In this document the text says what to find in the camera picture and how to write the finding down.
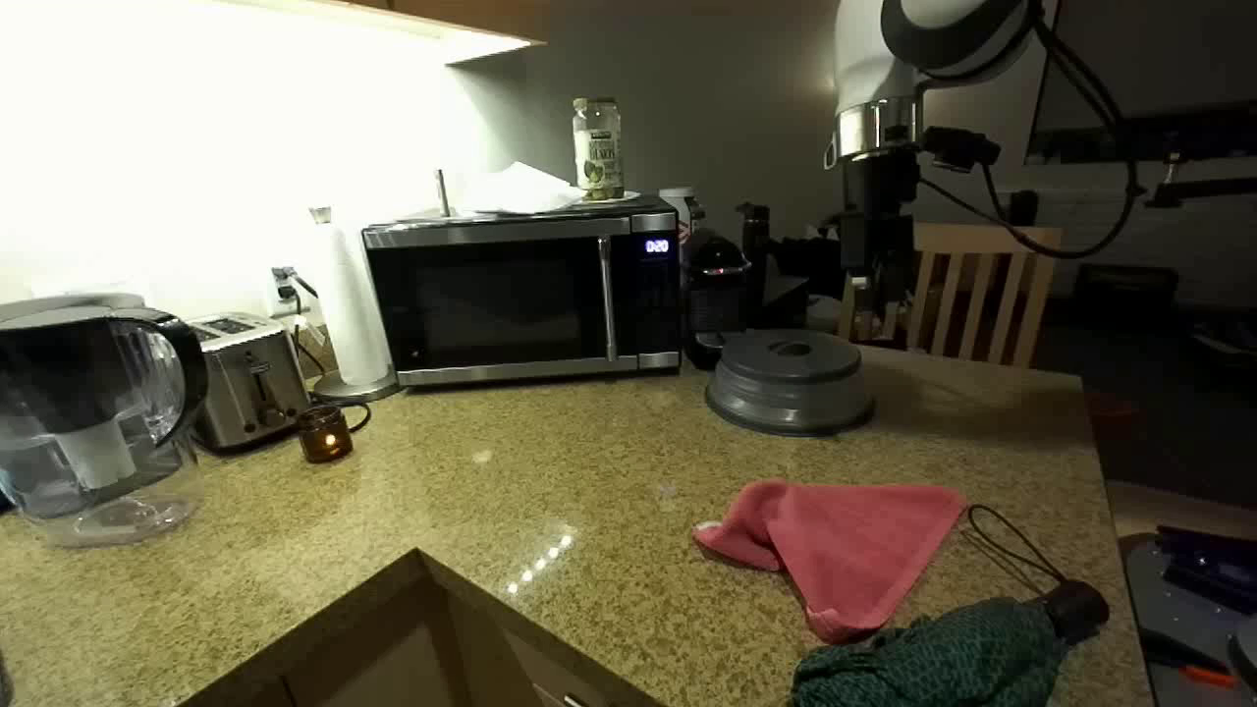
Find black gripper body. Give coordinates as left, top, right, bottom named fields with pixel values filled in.
left=838, top=151, right=920, bottom=294

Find pink cloth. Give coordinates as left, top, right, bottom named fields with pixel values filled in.
left=690, top=479, right=971, bottom=645

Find black bottle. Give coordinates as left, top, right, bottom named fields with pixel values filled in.
left=734, top=201, right=779, bottom=289

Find wooden slat chair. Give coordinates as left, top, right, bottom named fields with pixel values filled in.
left=902, top=221, right=1064, bottom=367

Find black coffee machine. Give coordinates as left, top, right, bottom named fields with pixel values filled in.
left=678, top=226, right=759, bottom=374

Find grey collapsible microwave cover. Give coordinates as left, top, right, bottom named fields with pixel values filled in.
left=702, top=324, right=881, bottom=437

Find black mounting bar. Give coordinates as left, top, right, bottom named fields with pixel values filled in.
left=1024, top=98, right=1257, bottom=211

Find glass jar with lid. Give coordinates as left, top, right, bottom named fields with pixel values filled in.
left=568, top=94, right=628, bottom=204

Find white papers pile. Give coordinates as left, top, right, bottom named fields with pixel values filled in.
left=446, top=158, right=588, bottom=221

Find folded green umbrella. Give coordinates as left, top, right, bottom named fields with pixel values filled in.
left=787, top=503, right=1114, bottom=707

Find wooden upper cabinets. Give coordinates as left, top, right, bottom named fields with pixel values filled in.
left=345, top=0, right=546, bottom=67

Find tray of hand tools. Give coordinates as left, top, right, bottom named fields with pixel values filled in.
left=1114, top=520, right=1257, bottom=707

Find white paper towel roll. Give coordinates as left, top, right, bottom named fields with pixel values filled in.
left=305, top=204, right=396, bottom=396

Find small amber glass mug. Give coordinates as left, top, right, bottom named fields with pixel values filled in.
left=294, top=396, right=375, bottom=465

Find silver pot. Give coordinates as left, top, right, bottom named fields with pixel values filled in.
left=192, top=310, right=313, bottom=456

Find clear water filter pitcher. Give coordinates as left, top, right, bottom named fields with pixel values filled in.
left=0, top=289, right=210, bottom=547

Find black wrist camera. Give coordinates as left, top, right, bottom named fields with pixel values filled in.
left=915, top=125, right=1005, bottom=174

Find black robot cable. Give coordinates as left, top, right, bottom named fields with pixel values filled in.
left=915, top=0, right=1148, bottom=261

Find wall outlet with plug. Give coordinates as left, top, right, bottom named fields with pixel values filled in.
left=268, top=261, right=322, bottom=319

